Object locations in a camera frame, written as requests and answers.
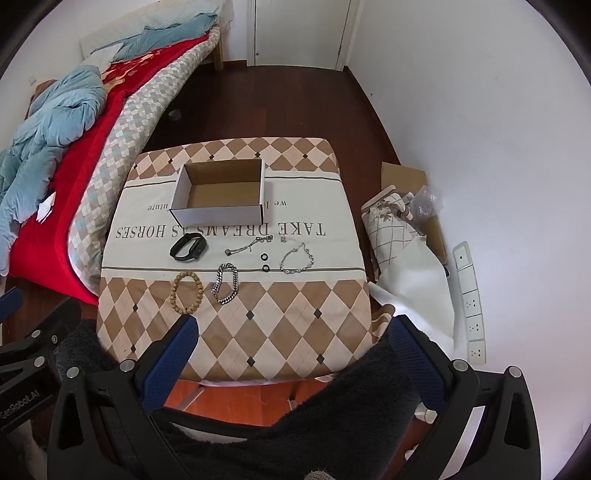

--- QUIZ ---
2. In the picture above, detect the silver link bracelet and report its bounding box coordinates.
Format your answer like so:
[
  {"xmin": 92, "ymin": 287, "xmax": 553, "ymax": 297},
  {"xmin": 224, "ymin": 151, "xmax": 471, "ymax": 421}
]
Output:
[{"xmin": 279, "ymin": 242, "xmax": 317, "ymax": 275}]

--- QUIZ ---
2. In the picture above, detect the black fitness band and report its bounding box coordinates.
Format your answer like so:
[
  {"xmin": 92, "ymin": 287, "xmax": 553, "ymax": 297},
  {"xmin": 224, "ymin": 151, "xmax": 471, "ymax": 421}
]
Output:
[{"xmin": 169, "ymin": 233, "xmax": 208, "ymax": 262}]

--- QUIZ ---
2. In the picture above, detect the clear plastic bag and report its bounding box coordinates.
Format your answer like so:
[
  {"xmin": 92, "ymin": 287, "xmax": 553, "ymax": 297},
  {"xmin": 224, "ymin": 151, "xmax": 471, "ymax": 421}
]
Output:
[{"xmin": 409, "ymin": 185, "xmax": 441, "ymax": 227}]

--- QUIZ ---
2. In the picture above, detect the checked quilt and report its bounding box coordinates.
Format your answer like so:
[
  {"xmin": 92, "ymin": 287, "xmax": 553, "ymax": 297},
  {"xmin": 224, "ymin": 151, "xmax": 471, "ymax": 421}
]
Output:
[{"xmin": 67, "ymin": 25, "xmax": 222, "ymax": 296}]

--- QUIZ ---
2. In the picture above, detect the chunky silver chain bracelet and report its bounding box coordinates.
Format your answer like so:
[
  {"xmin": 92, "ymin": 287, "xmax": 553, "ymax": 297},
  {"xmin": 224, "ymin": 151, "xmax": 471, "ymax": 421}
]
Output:
[{"xmin": 211, "ymin": 263, "xmax": 242, "ymax": 306}]

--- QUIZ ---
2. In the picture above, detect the brown cloth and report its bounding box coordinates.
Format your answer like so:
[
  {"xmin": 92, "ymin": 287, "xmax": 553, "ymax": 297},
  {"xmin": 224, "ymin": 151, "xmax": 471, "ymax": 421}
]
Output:
[{"xmin": 30, "ymin": 80, "xmax": 58, "ymax": 112}]

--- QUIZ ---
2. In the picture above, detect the diamond pattern printed tablecloth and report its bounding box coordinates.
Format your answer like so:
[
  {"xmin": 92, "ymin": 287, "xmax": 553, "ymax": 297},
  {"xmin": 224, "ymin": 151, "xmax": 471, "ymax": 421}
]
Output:
[{"xmin": 96, "ymin": 136, "xmax": 375, "ymax": 384}]

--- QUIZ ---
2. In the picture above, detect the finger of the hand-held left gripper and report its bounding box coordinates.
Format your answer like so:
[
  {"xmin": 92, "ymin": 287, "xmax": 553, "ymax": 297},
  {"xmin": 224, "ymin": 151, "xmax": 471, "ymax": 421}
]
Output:
[
  {"xmin": 0, "ymin": 287, "xmax": 24, "ymax": 320},
  {"xmin": 0, "ymin": 298, "xmax": 85, "ymax": 367}
]

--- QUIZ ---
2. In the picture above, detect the wooden bed frame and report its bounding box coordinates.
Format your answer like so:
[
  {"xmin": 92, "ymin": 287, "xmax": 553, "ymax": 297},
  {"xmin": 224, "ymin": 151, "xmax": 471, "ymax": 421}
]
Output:
[{"xmin": 79, "ymin": 0, "xmax": 232, "ymax": 71}]

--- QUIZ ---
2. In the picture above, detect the white door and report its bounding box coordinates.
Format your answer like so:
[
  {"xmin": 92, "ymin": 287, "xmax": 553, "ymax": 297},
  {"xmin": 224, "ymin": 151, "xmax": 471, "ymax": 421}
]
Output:
[{"xmin": 247, "ymin": 0, "xmax": 363, "ymax": 70}]

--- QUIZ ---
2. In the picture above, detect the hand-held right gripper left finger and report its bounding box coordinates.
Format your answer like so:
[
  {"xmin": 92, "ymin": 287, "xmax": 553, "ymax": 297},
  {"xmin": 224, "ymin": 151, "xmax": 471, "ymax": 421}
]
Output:
[{"xmin": 46, "ymin": 316, "xmax": 201, "ymax": 480}]

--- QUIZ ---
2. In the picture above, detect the wooden bead bracelet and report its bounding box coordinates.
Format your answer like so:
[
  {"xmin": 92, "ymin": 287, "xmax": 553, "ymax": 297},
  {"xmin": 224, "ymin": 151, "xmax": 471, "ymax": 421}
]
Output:
[{"xmin": 171, "ymin": 271, "xmax": 204, "ymax": 317}]

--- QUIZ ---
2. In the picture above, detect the cardboard box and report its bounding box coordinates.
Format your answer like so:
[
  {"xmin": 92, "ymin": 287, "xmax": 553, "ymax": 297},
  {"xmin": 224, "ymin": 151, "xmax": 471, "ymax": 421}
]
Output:
[{"xmin": 168, "ymin": 159, "xmax": 267, "ymax": 225}]

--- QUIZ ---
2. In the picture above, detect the white power strip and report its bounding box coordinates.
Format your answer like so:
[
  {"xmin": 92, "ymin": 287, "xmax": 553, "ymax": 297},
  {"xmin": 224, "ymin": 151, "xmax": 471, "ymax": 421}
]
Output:
[{"xmin": 452, "ymin": 241, "xmax": 486, "ymax": 365}]

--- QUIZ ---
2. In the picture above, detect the folded checked cloth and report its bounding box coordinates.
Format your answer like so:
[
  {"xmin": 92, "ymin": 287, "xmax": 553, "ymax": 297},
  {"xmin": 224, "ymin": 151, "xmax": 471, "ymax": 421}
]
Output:
[{"xmin": 360, "ymin": 185, "xmax": 428, "ymax": 280}]

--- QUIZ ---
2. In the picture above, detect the white paper scrap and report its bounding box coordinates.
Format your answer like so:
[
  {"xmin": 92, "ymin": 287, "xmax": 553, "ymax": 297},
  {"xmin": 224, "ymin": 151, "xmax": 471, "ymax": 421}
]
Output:
[{"xmin": 37, "ymin": 191, "xmax": 58, "ymax": 224}]

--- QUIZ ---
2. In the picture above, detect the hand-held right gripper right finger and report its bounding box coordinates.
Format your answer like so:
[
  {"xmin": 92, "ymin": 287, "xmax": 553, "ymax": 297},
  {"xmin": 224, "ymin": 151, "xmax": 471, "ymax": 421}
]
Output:
[{"xmin": 388, "ymin": 315, "xmax": 543, "ymax": 480}]

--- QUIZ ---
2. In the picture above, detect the dark fleece garment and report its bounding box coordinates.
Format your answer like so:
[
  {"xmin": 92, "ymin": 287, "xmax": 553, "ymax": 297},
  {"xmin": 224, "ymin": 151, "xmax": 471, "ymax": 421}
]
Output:
[{"xmin": 55, "ymin": 318, "xmax": 462, "ymax": 480}]

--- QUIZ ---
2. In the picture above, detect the flat cardboard sheet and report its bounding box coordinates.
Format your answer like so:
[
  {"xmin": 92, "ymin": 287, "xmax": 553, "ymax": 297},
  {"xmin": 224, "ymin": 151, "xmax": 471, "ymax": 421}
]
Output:
[{"xmin": 381, "ymin": 161, "xmax": 448, "ymax": 266}]

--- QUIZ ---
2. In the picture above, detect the thin silver charm bracelet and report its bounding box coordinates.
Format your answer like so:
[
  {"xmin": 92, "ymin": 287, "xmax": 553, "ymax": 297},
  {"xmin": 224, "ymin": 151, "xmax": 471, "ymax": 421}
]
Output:
[{"xmin": 225, "ymin": 235, "xmax": 274, "ymax": 256}]

